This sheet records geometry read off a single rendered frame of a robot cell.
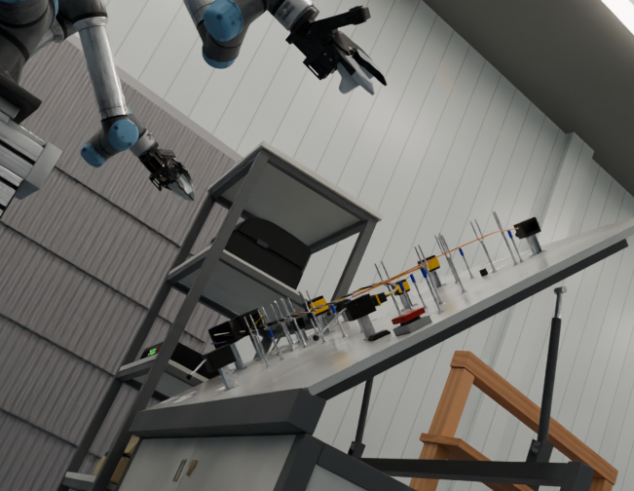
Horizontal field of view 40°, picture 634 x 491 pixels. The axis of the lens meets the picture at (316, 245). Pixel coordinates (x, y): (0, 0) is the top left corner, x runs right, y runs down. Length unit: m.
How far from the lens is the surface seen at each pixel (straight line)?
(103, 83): 2.43
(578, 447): 5.17
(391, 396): 6.53
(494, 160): 7.47
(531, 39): 7.32
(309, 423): 1.53
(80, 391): 5.33
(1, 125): 1.74
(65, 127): 5.47
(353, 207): 3.06
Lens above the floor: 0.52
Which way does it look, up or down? 22 degrees up
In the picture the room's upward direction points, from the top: 24 degrees clockwise
